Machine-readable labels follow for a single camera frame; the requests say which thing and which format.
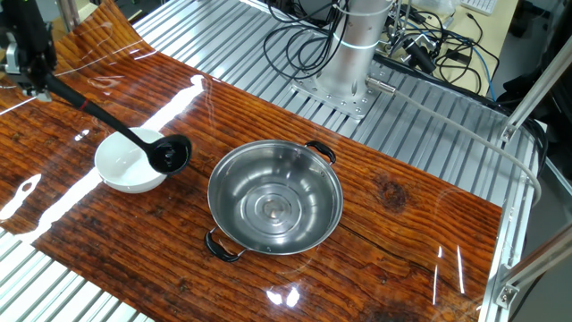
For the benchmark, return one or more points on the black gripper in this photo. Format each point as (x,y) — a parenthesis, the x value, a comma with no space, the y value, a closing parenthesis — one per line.
(31,27)

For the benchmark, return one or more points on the black ladle with red band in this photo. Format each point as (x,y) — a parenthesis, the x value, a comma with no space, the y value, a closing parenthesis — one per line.
(170,154)

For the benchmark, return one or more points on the white ceramic bowl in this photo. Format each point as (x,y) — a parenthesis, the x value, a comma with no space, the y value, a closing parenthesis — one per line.
(120,170)

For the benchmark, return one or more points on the glossy wood grain mat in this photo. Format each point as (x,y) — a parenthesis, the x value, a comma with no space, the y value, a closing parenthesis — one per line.
(134,246)

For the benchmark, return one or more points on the white keyboard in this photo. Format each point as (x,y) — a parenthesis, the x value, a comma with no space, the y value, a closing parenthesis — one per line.
(480,5)

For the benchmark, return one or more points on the beige wooden desk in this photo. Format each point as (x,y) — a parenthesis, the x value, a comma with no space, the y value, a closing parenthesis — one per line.
(505,27)

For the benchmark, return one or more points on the aluminium frame post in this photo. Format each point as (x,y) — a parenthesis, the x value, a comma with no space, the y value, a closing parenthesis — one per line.
(68,13)

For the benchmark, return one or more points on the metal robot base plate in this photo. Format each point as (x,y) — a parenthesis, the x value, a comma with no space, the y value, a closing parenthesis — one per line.
(353,107)

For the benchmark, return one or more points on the aluminium frame strut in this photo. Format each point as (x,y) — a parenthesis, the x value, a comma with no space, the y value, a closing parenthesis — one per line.
(536,89)
(536,264)

